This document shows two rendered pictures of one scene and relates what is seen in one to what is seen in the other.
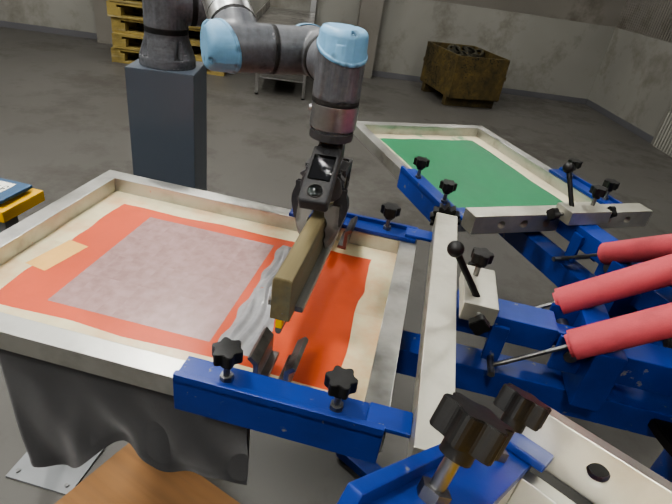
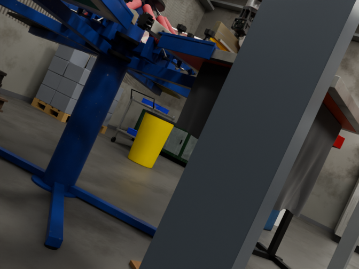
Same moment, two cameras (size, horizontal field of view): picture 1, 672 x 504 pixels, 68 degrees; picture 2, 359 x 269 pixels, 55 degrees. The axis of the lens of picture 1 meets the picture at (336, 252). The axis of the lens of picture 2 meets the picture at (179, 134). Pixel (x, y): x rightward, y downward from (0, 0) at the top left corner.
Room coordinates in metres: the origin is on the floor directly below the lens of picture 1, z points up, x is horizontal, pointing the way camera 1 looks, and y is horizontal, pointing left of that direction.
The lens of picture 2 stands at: (2.19, 0.83, 0.65)
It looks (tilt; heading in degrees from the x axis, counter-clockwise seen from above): 1 degrees down; 212
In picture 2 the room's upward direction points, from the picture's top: 25 degrees clockwise
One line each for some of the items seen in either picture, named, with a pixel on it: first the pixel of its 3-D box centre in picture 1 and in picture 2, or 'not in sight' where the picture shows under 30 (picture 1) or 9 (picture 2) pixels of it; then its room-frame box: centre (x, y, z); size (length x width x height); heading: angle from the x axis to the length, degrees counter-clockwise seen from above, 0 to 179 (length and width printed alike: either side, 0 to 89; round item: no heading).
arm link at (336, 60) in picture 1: (339, 65); not in sight; (0.80, 0.04, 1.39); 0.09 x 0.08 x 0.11; 29
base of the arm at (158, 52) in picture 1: (167, 45); not in sight; (1.44, 0.55, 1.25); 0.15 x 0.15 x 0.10
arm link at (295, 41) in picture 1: (305, 51); not in sight; (0.87, 0.10, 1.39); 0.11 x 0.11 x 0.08; 29
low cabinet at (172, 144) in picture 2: not in sight; (186, 145); (-4.56, -3.09, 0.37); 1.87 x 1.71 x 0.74; 96
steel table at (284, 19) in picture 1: (286, 46); not in sight; (6.58, 1.00, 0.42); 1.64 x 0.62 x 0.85; 6
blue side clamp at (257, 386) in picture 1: (279, 405); not in sight; (0.49, 0.05, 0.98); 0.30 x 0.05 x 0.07; 82
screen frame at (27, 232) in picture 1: (206, 270); (263, 86); (0.80, 0.25, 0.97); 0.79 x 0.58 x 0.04; 82
